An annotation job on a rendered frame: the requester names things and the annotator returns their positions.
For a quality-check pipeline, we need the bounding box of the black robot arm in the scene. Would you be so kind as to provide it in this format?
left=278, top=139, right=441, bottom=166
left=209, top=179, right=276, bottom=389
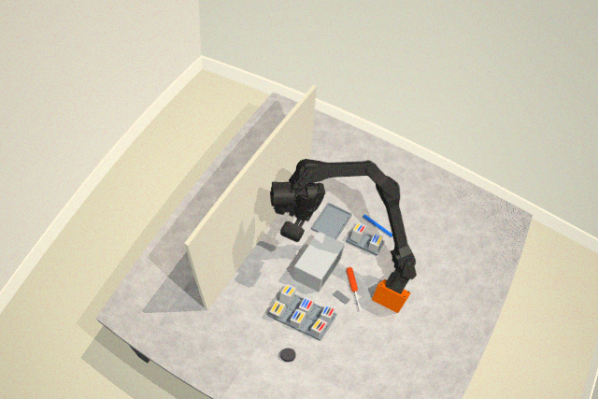
left=270, top=159, right=417, bottom=294

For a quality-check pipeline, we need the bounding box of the beige flat wall panel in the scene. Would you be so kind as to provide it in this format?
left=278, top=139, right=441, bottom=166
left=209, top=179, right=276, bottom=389
left=185, top=85, right=317, bottom=310

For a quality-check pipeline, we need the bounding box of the orange-handled screwdriver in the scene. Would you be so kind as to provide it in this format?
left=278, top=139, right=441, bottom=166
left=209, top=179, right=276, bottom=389
left=347, top=267, right=361, bottom=310

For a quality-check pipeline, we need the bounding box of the white block with red stripes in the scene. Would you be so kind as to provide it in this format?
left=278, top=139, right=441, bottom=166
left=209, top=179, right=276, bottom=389
left=310, top=318, right=327, bottom=337

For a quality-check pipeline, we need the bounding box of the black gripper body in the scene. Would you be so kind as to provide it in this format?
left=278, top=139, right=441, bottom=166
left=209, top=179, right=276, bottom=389
left=280, top=195, right=324, bottom=243

